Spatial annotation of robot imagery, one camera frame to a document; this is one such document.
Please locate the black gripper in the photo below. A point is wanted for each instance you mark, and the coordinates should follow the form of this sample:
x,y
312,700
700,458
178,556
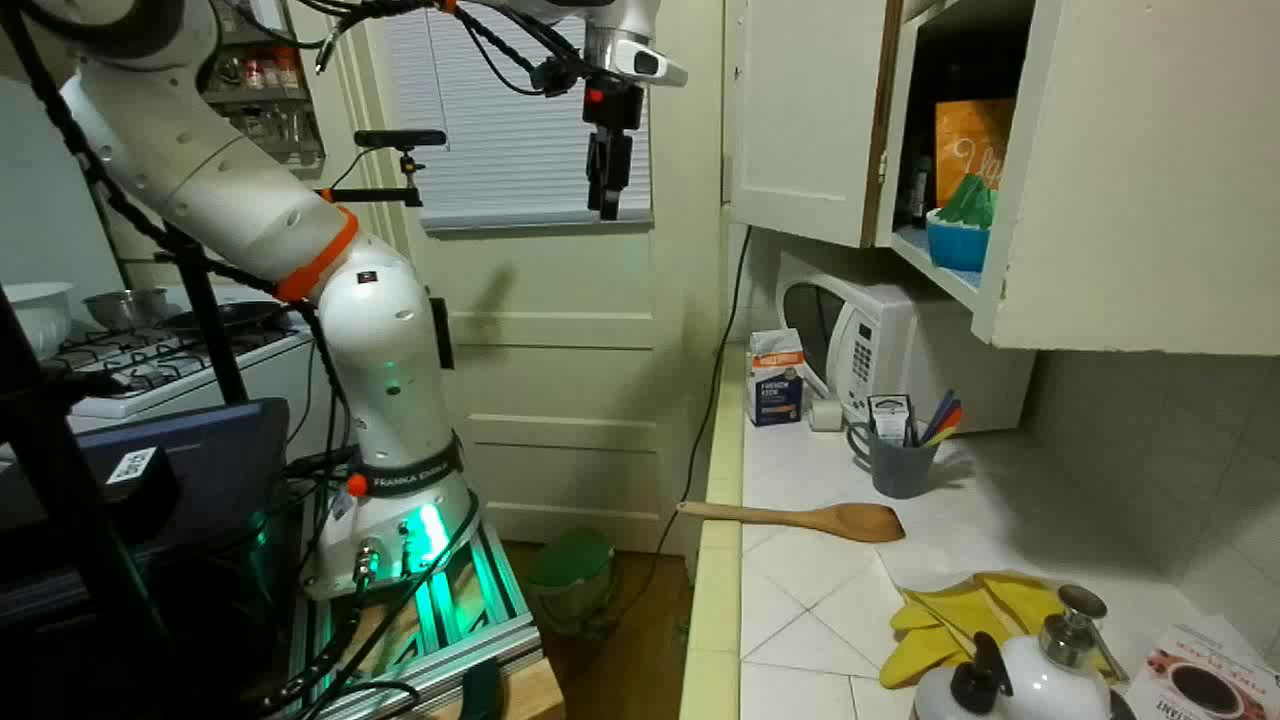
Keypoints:
x,y
614,109

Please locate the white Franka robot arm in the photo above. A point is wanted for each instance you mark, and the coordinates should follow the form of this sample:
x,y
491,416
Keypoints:
x,y
241,187

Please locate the closed cream cabinet door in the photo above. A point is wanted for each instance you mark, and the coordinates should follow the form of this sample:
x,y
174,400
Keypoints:
x,y
805,121

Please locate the open cream cabinet door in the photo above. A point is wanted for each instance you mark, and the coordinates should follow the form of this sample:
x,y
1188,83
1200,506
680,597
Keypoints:
x,y
1144,172

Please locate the white window blind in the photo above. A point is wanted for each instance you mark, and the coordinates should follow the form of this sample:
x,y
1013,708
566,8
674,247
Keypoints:
x,y
505,145

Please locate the cream panel door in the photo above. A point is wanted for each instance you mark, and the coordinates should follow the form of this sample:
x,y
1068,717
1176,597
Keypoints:
x,y
574,372

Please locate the small white container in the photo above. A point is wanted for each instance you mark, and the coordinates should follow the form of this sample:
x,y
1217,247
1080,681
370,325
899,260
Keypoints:
x,y
826,415

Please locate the white microwave oven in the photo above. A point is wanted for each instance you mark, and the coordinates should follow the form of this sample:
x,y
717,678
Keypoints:
x,y
904,344

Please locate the spice rack shelf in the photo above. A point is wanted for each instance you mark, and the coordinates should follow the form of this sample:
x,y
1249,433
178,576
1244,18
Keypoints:
x,y
273,127

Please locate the blue bowl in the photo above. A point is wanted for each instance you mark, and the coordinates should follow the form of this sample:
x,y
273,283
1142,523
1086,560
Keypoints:
x,y
954,247

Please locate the orange box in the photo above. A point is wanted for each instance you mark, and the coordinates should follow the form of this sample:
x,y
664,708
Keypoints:
x,y
964,142

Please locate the green cloth item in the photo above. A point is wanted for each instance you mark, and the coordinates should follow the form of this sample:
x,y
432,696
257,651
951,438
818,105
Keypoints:
x,y
974,201

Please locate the green bucket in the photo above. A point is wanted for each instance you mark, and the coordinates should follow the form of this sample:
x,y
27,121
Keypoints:
x,y
574,567

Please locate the dark blue pen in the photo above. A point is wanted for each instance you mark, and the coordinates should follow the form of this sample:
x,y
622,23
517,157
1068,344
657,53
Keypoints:
x,y
938,404

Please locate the grey utensil mug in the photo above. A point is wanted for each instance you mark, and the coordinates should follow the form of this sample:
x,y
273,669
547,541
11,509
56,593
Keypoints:
x,y
900,465

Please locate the orange pen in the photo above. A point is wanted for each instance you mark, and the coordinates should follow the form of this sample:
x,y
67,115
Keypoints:
x,y
946,427

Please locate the wooden spoon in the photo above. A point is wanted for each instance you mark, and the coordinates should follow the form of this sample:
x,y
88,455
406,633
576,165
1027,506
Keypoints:
x,y
852,523

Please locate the gas stove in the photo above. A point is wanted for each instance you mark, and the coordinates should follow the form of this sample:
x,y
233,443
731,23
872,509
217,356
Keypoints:
x,y
162,354

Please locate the small grey pot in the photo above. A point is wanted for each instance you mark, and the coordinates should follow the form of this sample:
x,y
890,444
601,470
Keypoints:
x,y
114,310

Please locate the yellow rubber glove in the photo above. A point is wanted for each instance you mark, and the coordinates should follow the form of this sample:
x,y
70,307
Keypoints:
x,y
923,654
1013,601

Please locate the black box white label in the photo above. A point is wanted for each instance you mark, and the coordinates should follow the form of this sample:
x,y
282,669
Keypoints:
x,y
134,503

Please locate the white pot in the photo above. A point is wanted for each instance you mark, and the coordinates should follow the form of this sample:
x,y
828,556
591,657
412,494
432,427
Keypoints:
x,y
42,314

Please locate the magazine with coffee cup print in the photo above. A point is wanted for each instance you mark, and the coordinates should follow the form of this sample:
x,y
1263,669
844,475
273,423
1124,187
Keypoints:
x,y
1200,685

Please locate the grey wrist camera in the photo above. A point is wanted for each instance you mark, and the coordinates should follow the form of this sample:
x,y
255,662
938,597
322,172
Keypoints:
x,y
647,60

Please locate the black stereo camera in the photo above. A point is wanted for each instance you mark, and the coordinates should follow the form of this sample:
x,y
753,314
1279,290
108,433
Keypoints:
x,y
402,139

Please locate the cream wall cabinet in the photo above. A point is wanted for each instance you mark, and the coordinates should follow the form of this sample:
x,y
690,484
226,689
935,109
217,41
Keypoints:
x,y
951,278

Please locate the black camera stand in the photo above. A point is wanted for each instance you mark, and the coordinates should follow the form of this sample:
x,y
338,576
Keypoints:
x,y
214,321

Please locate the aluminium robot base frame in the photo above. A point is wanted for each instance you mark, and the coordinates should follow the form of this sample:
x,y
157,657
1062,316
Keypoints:
x,y
495,642

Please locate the black frame beam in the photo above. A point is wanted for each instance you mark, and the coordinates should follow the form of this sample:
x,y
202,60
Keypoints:
x,y
52,480

